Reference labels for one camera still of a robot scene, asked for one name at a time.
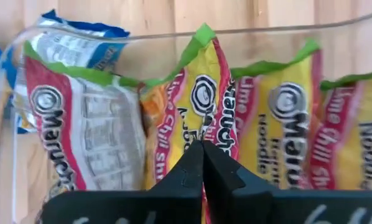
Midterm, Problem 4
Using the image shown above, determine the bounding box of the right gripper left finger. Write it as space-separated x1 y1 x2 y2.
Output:
148 139 205 224

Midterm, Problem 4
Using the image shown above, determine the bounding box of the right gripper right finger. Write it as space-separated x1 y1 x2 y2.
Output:
203 141 276 224

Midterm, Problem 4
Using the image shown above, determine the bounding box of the lime chili shrimp ramen pack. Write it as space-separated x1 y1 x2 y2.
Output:
307 67 372 191
23 40 148 192
141 23 240 191
231 39 325 190

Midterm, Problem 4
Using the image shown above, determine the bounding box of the clear plastic bin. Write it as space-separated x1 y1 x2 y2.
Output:
0 9 372 224

